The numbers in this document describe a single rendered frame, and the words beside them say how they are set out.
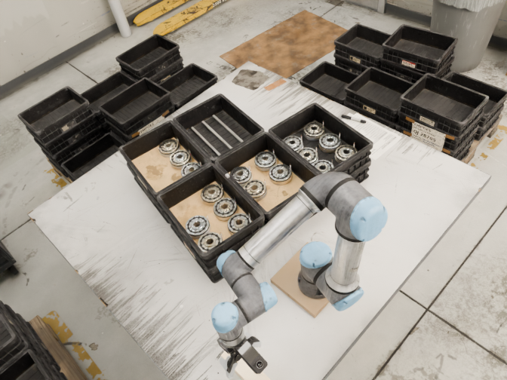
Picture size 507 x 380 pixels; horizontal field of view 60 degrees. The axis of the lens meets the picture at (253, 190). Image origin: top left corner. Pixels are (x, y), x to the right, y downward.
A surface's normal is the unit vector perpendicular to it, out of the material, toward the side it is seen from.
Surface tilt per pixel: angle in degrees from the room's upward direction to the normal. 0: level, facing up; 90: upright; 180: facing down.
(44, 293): 0
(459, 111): 0
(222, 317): 0
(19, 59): 90
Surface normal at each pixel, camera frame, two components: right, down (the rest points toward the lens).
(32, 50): 0.70, 0.48
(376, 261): -0.12, -0.64
